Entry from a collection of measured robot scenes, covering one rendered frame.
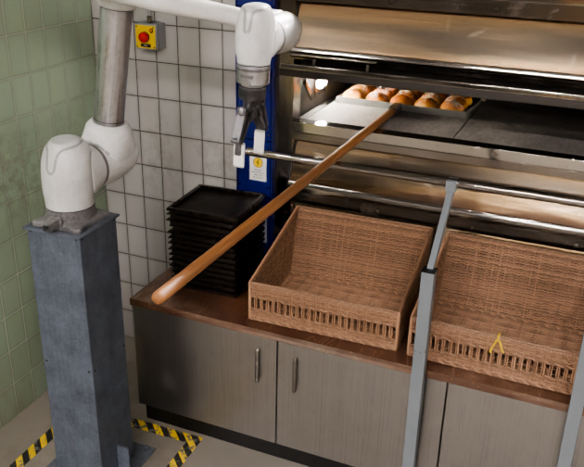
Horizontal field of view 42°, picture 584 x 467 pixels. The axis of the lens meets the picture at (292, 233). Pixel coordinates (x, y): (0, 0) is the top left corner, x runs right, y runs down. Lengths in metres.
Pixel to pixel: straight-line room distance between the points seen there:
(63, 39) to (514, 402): 2.14
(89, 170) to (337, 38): 1.01
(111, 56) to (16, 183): 0.80
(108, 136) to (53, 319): 0.63
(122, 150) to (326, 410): 1.14
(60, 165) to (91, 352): 0.64
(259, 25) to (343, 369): 1.23
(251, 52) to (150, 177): 1.45
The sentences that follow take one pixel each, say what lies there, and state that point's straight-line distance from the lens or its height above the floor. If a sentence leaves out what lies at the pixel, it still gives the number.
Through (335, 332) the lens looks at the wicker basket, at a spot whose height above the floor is 0.60.
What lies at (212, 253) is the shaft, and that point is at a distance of 1.84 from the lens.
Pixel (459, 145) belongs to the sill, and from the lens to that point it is 2.82.
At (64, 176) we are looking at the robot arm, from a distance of 2.46.
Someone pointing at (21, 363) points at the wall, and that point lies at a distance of 3.36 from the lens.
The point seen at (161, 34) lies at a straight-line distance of 3.16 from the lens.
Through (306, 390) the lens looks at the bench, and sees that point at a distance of 2.78.
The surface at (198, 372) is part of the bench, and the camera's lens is 2.96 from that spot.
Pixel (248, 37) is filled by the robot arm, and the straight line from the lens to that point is 2.04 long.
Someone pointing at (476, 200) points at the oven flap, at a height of 0.98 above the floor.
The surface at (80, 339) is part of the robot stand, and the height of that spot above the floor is 0.62.
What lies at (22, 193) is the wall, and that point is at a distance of 3.13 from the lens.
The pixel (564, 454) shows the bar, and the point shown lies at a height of 0.43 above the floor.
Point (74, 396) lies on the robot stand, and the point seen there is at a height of 0.38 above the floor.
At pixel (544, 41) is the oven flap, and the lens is 2.72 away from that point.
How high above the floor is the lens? 1.98
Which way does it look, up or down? 24 degrees down
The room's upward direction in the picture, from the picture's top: 1 degrees clockwise
